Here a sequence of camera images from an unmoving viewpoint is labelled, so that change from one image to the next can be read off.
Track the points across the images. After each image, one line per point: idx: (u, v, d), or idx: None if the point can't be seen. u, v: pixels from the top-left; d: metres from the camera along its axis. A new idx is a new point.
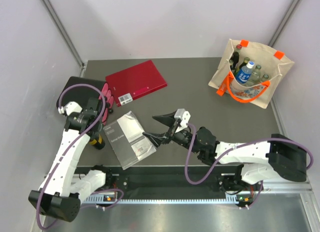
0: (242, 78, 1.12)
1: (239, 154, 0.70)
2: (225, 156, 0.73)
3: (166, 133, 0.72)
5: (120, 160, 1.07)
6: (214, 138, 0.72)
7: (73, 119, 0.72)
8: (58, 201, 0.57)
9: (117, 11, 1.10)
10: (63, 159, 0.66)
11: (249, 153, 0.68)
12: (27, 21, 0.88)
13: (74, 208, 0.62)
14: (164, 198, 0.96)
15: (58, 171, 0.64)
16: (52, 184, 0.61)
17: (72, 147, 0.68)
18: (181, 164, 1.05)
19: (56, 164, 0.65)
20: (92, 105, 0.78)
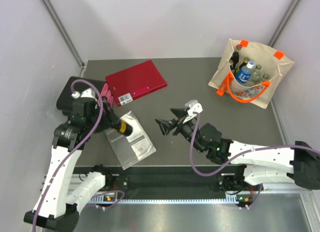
0: (242, 78, 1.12)
1: (257, 157, 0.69)
2: (239, 158, 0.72)
3: (173, 120, 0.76)
5: (120, 161, 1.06)
6: (219, 134, 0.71)
7: (60, 134, 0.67)
8: (54, 224, 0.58)
9: (116, 10, 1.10)
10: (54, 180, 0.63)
11: (269, 158, 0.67)
12: (27, 21, 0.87)
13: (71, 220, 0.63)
14: (164, 198, 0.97)
15: (50, 193, 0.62)
16: (46, 207, 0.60)
17: (63, 166, 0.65)
18: (181, 163, 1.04)
19: (47, 186, 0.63)
20: (78, 111, 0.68)
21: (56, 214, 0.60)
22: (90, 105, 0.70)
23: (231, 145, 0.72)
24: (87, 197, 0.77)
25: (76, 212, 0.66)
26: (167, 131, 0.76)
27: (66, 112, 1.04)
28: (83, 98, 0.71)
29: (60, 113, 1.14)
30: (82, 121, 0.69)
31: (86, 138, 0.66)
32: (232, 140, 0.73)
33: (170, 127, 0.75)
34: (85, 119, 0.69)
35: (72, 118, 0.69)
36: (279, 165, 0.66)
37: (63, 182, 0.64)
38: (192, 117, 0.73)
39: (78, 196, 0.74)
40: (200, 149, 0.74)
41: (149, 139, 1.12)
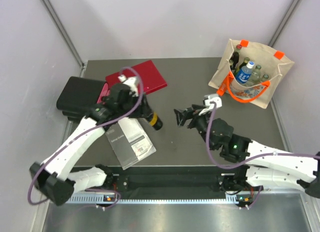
0: (242, 78, 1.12)
1: (279, 162, 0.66)
2: (259, 160, 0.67)
3: (189, 108, 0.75)
5: (120, 161, 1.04)
6: (231, 129, 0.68)
7: (95, 110, 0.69)
8: (53, 182, 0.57)
9: (117, 11, 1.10)
10: (72, 143, 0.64)
11: (292, 165, 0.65)
12: (27, 21, 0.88)
13: (64, 196, 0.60)
14: (164, 198, 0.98)
15: (64, 153, 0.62)
16: (54, 164, 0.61)
17: (85, 135, 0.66)
18: (181, 163, 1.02)
19: (65, 145, 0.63)
20: (114, 95, 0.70)
21: (58, 175, 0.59)
22: (125, 92, 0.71)
23: (249, 145, 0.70)
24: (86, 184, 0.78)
25: (70, 195, 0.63)
26: (182, 120, 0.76)
27: (66, 112, 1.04)
28: (123, 85, 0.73)
29: (60, 113, 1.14)
30: (115, 104, 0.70)
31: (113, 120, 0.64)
32: (251, 139, 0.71)
33: (185, 116, 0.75)
34: (117, 103, 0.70)
35: (107, 100, 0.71)
36: (301, 173, 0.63)
37: (78, 150, 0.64)
38: (209, 109, 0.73)
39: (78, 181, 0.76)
40: (211, 145, 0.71)
41: (149, 139, 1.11)
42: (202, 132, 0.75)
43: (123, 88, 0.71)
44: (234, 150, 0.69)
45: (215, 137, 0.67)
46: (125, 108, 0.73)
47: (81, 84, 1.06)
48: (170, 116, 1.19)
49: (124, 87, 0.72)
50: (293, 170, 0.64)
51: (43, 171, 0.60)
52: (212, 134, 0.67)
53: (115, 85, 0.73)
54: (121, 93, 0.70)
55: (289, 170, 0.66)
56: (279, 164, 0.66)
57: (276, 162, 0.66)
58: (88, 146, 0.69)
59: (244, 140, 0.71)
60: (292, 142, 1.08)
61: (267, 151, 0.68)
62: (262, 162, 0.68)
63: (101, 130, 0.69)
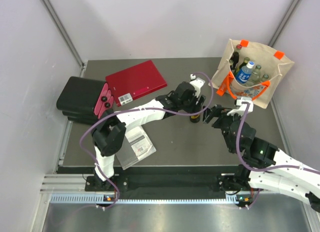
0: (242, 78, 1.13)
1: (302, 177, 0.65)
2: (283, 170, 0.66)
3: (218, 105, 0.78)
5: (120, 160, 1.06)
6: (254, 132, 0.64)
7: (164, 99, 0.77)
8: (118, 130, 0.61)
9: (117, 10, 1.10)
10: (143, 110, 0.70)
11: (314, 181, 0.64)
12: (27, 21, 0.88)
13: (114, 147, 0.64)
14: (164, 198, 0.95)
15: (135, 113, 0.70)
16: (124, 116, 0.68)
17: (153, 110, 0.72)
18: (180, 163, 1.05)
19: (137, 108, 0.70)
20: (179, 91, 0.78)
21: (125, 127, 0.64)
22: (189, 92, 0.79)
23: (276, 154, 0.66)
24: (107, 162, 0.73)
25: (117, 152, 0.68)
26: (208, 116, 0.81)
27: (66, 112, 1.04)
28: (189, 84, 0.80)
29: (60, 113, 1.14)
30: (178, 100, 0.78)
31: (174, 112, 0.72)
32: (278, 148, 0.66)
33: (213, 112, 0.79)
34: (181, 100, 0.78)
35: (172, 94, 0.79)
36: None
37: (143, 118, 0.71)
38: (237, 110, 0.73)
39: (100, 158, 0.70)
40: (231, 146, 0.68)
41: (149, 139, 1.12)
42: (225, 132, 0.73)
43: (189, 87, 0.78)
44: (259, 154, 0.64)
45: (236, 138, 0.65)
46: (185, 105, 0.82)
47: (81, 84, 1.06)
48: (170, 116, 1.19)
49: (190, 87, 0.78)
50: (313, 186, 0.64)
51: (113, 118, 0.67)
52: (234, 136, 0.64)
53: (182, 83, 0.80)
54: (186, 92, 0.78)
55: (307, 185, 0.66)
56: (302, 179, 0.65)
57: (299, 176, 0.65)
58: (148, 120, 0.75)
59: (270, 147, 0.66)
60: (292, 142, 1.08)
61: (292, 162, 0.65)
62: (283, 172, 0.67)
63: (162, 113, 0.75)
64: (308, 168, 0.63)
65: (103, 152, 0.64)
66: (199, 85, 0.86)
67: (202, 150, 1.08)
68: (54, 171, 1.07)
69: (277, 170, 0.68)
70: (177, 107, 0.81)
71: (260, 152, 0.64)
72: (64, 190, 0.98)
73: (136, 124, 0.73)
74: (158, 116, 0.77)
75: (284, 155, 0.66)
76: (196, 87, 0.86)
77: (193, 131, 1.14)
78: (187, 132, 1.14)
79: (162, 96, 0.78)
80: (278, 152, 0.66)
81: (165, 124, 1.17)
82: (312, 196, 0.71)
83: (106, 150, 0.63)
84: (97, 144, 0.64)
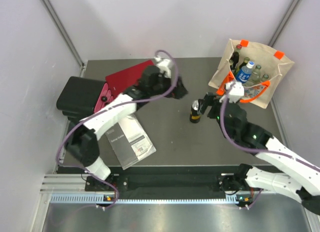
0: (242, 78, 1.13)
1: (294, 168, 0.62)
2: (275, 158, 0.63)
3: (209, 93, 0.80)
5: (120, 160, 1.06)
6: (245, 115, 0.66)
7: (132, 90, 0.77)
8: (89, 139, 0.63)
9: (117, 10, 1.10)
10: (110, 110, 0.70)
11: (305, 174, 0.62)
12: (27, 21, 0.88)
13: (91, 153, 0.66)
14: (164, 198, 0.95)
15: (102, 115, 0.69)
16: (93, 122, 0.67)
17: (121, 106, 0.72)
18: (180, 163, 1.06)
19: (104, 110, 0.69)
20: (145, 78, 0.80)
21: (95, 133, 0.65)
22: (154, 76, 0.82)
23: (269, 141, 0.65)
24: (95, 167, 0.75)
25: (96, 156, 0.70)
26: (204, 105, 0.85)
27: (66, 112, 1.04)
28: (154, 67, 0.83)
29: (60, 113, 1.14)
30: (146, 87, 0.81)
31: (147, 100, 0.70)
32: (272, 135, 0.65)
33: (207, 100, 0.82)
34: (148, 86, 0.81)
35: (140, 82, 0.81)
36: (311, 185, 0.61)
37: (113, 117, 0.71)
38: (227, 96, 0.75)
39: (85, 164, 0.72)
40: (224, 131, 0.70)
41: (149, 139, 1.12)
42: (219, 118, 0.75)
43: (153, 72, 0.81)
44: (250, 138, 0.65)
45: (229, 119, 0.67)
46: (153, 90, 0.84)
47: (81, 84, 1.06)
48: (170, 116, 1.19)
49: (154, 71, 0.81)
50: (303, 178, 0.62)
51: (81, 127, 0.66)
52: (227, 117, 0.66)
53: (146, 68, 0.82)
54: (151, 77, 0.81)
55: (298, 178, 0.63)
56: (294, 170, 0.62)
57: (291, 166, 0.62)
58: (119, 117, 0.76)
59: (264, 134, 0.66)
60: (292, 142, 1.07)
61: (286, 152, 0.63)
62: (274, 162, 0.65)
63: (133, 107, 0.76)
64: (302, 160, 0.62)
65: (83, 162, 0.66)
66: (165, 64, 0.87)
67: (202, 150, 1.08)
68: (54, 170, 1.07)
69: (268, 159, 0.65)
70: (147, 94, 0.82)
71: (252, 137, 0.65)
72: (64, 190, 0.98)
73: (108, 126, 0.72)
74: (130, 110, 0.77)
75: (278, 144, 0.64)
76: (163, 67, 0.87)
77: (193, 131, 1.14)
78: (187, 132, 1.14)
79: (129, 89, 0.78)
80: (271, 140, 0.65)
81: (164, 124, 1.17)
82: (303, 193, 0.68)
83: (84, 159, 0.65)
84: (74, 156, 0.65)
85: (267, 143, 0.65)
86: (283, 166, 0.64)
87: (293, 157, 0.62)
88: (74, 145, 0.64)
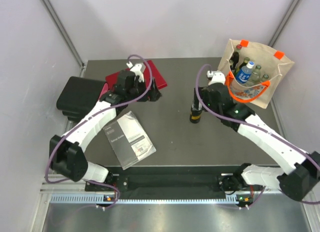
0: (242, 78, 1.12)
1: (269, 142, 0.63)
2: (251, 131, 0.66)
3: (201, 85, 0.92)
5: (120, 160, 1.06)
6: (226, 91, 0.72)
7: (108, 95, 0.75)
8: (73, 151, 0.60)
9: (117, 11, 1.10)
10: (91, 119, 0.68)
11: (278, 149, 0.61)
12: (27, 21, 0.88)
13: (80, 167, 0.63)
14: (164, 198, 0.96)
15: (83, 126, 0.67)
16: (75, 135, 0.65)
17: (101, 113, 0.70)
18: (179, 164, 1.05)
19: (84, 121, 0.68)
20: (121, 83, 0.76)
21: (79, 145, 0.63)
22: (130, 79, 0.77)
23: (250, 117, 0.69)
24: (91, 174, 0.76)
25: (85, 169, 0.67)
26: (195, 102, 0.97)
27: (66, 112, 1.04)
28: (127, 71, 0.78)
29: (60, 113, 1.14)
30: (123, 90, 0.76)
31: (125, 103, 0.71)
32: (254, 112, 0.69)
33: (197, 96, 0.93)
34: (125, 90, 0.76)
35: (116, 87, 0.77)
36: (283, 160, 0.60)
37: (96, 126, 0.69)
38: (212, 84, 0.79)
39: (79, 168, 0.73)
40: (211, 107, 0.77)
41: (149, 139, 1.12)
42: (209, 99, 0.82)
43: (129, 74, 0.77)
44: (232, 112, 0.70)
45: (214, 94, 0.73)
46: (132, 93, 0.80)
47: (81, 84, 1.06)
48: (170, 116, 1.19)
49: (130, 74, 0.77)
50: (276, 153, 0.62)
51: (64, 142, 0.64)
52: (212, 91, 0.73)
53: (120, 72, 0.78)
54: (128, 80, 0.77)
55: (273, 154, 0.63)
56: (267, 144, 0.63)
57: (266, 140, 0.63)
58: (102, 125, 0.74)
59: (248, 111, 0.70)
60: (292, 142, 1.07)
61: (263, 128, 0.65)
62: (253, 137, 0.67)
63: (114, 112, 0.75)
64: (277, 135, 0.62)
65: (73, 178, 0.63)
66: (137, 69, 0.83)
67: (202, 150, 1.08)
68: None
69: (248, 134, 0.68)
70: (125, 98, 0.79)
71: (234, 111, 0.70)
72: (65, 190, 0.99)
73: (92, 136, 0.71)
74: (112, 116, 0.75)
75: (257, 120, 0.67)
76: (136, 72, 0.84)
77: (193, 131, 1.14)
78: (187, 132, 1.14)
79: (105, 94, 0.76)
80: (253, 116, 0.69)
81: (164, 124, 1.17)
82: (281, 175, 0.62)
83: (73, 175, 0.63)
84: (62, 173, 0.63)
85: (248, 118, 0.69)
86: (260, 141, 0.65)
87: (268, 131, 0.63)
88: (60, 162, 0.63)
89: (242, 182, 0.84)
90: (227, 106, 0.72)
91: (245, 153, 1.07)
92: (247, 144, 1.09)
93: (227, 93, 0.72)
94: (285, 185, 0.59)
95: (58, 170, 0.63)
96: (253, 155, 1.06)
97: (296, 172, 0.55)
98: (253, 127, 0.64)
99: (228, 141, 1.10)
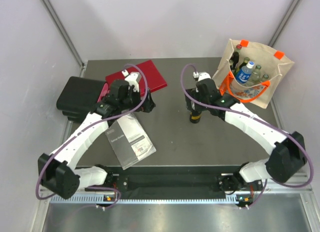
0: (242, 78, 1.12)
1: (251, 126, 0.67)
2: (235, 117, 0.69)
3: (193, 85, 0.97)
5: (120, 160, 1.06)
6: (211, 83, 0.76)
7: (99, 106, 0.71)
8: (62, 171, 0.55)
9: (117, 11, 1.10)
10: (80, 134, 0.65)
11: (260, 131, 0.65)
12: (27, 21, 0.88)
13: (71, 186, 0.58)
14: (164, 198, 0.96)
15: (73, 143, 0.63)
16: (63, 153, 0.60)
17: (92, 127, 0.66)
18: (178, 164, 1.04)
19: (73, 137, 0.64)
20: (114, 93, 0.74)
21: (68, 165, 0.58)
22: (124, 89, 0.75)
23: (235, 104, 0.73)
24: (87, 181, 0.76)
25: (77, 187, 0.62)
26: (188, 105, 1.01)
27: (66, 112, 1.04)
28: (121, 81, 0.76)
29: (60, 113, 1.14)
30: (116, 101, 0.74)
31: (116, 116, 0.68)
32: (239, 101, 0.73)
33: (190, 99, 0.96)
34: (118, 100, 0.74)
35: (108, 97, 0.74)
36: (265, 141, 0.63)
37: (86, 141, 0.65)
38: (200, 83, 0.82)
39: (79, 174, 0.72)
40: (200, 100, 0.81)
41: (149, 139, 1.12)
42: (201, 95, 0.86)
43: (123, 84, 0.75)
44: (219, 102, 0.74)
45: (201, 87, 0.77)
46: (125, 103, 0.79)
47: (81, 84, 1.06)
48: (170, 116, 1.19)
49: (123, 83, 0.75)
50: (259, 135, 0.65)
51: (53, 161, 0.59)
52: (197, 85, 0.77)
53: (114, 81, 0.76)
54: (121, 89, 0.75)
55: (257, 136, 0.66)
56: (250, 128, 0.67)
57: (249, 124, 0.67)
58: (93, 139, 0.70)
59: (233, 101, 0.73)
60: None
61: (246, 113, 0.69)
62: (239, 123, 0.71)
63: (106, 124, 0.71)
64: (258, 119, 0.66)
65: (63, 197, 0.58)
66: (133, 78, 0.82)
67: (202, 150, 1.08)
68: None
69: (233, 120, 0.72)
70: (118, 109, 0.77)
71: (220, 101, 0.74)
72: None
73: (82, 153, 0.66)
74: (103, 128, 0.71)
75: (242, 107, 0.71)
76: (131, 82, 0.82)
77: (193, 131, 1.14)
78: (187, 132, 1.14)
79: (96, 104, 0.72)
80: (238, 104, 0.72)
81: (164, 124, 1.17)
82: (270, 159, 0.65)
83: (63, 194, 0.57)
84: (53, 191, 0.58)
85: (234, 106, 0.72)
86: (244, 126, 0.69)
87: (250, 116, 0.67)
88: (50, 180, 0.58)
89: (242, 182, 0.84)
90: (214, 97, 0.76)
91: (245, 153, 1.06)
92: (247, 144, 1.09)
93: (213, 86, 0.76)
94: (270, 168, 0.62)
95: (48, 189, 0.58)
96: (253, 155, 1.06)
97: (276, 150, 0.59)
98: (236, 112, 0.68)
99: (228, 141, 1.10)
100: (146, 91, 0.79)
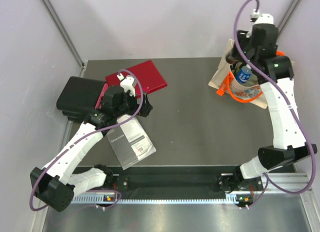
0: (242, 78, 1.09)
1: (282, 114, 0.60)
2: (274, 95, 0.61)
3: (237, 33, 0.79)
5: (120, 160, 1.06)
6: (273, 32, 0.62)
7: (93, 115, 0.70)
8: (55, 185, 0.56)
9: (117, 11, 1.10)
10: (73, 147, 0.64)
11: (285, 126, 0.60)
12: (27, 21, 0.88)
13: (65, 199, 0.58)
14: (164, 198, 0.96)
15: (65, 156, 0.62)
16: (56, 167, 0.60)
17: (85, 139, 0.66)
18: (178, 164, 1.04)
19: (66, 150, 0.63)
20: (108, 101, 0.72)
21: (60, 179, 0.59)
22: (118, 97, 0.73)
23: (285, 79, 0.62)
24: (87, 185, 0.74)
25: (72, 199, 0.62)
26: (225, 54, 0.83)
27: (66, 112, 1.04)
28: (115, 88, 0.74)
29: (60, 113, 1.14)
30: (111, 109, 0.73)
31: (109, 127, 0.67)
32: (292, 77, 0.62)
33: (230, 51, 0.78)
34: (113, 108, 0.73)
35: (103, 105, 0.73)
36: (282, 136, 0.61)
37: (79, 153, 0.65)
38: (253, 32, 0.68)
39: (77, 181, 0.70)
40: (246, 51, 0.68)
41: (149, 139, 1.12)
42: None
43: (117, 91, 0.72)
44: (271, 65, 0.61)
45: (258, 33, 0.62)
46: (121, 110, 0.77)
47: (81, 84, 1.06)
48: (170, 116, 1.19)
49: (117, 91, 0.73)
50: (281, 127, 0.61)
51: (45, 175, 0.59)
52: (255, 31, 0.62)
53: (109, 88, 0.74)
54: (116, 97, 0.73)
55: (278, 126, 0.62)
56: (279, 116, 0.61)
57: (281, 111, 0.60)
58: (87, 150, 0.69)
59: (287, 70, 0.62)
60: None
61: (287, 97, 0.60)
62: (270, 101, 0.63)
63: (100, 134, 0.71)
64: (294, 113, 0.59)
65: (57, 210, 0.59)
66: (129, 83, 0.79)
67: (203, 150, 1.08)
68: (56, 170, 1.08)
69: (268, 96, 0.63)
70: (113, 116, 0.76)
71: (273, 64, 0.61)
72: None
73: (77, 165, 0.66)
74: (98, 138, 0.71)
75: (286, 85, 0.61)
76: (126, 86, 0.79)
77: (193, 131, 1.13)
78: (188, 131, 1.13)
79: (90, 112, 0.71)
80: (286, 82, 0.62)
81: (165, 124, 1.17)
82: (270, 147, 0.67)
83: (56, 206, 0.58)
84: (48, 203, 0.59)
85: (282, 79, 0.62)
86: (275, 109, 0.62)
87: (290, 105, 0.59)
88: (43, 193, 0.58)
89: (240, 180, 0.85)
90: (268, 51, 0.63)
91: (245, 153, 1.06)
92: (248, 144, 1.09)
93: (272, 38, 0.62)
94: (263, 152, 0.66)
95: (41, 200, 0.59)
96: (254, 155, 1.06)
97: (282, 152, 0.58)
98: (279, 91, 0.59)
99: (229, 141, 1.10)
100: (142, 98, 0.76)
